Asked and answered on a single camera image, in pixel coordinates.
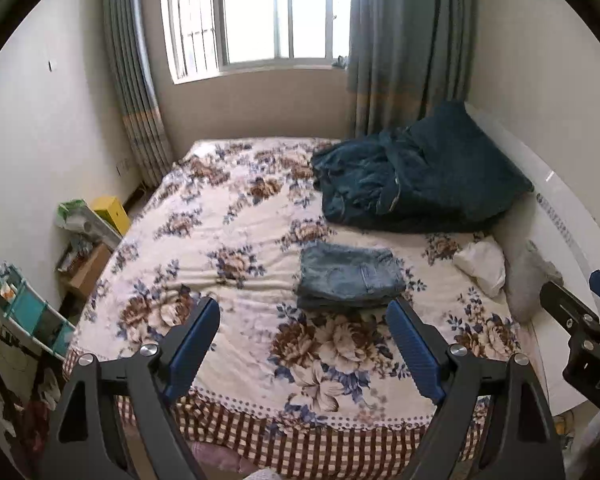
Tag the teal storage rack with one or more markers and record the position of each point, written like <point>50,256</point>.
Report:
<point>23,308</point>

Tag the folded dark denim pants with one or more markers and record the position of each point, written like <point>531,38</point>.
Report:
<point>312,303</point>

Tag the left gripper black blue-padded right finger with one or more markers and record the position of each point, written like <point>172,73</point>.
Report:
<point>518,440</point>

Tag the window with white frame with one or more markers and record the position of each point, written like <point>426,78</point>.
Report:
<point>207,38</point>

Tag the right grey-blue curtain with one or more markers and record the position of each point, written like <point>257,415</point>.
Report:
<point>406,57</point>

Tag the white green package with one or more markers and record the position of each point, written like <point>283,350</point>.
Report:
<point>77,217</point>

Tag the left striped curtain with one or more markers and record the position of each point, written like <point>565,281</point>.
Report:
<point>139,107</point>

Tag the white bed headboard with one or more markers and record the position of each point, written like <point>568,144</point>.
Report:
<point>565,233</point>

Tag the white crumpled cloth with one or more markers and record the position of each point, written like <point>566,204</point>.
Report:
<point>484,262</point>

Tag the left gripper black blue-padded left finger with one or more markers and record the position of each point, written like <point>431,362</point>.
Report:
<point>86,438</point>

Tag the grey pillow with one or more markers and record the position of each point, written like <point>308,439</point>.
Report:
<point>526,273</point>

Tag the light denim frayed shorts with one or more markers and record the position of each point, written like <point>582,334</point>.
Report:
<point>336,271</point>

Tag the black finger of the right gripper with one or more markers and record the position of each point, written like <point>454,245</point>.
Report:
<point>568,311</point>

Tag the dark teal blanket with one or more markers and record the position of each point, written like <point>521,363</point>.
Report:
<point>442,174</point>

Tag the yellow box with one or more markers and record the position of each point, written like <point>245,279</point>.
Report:
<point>111,210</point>

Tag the cardboard box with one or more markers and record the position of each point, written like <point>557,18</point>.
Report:
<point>83,279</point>

